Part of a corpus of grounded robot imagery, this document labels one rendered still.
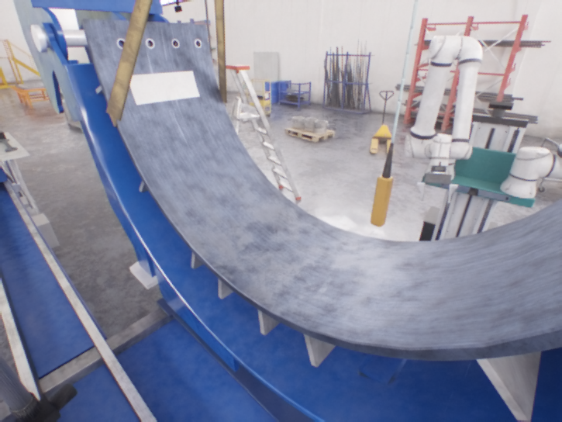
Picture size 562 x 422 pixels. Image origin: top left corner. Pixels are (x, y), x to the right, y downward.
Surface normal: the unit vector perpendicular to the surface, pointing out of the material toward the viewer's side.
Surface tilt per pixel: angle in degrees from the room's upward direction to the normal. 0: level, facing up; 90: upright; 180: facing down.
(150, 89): 75
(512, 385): 42
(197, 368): 0
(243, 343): 1
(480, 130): 90
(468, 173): 90
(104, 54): 81
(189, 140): 55
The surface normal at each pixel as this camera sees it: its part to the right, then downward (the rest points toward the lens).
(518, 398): 0.49, -0.43
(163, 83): 0.71, 0.09
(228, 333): 0.06, -0.85
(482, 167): -0.57, 0.40
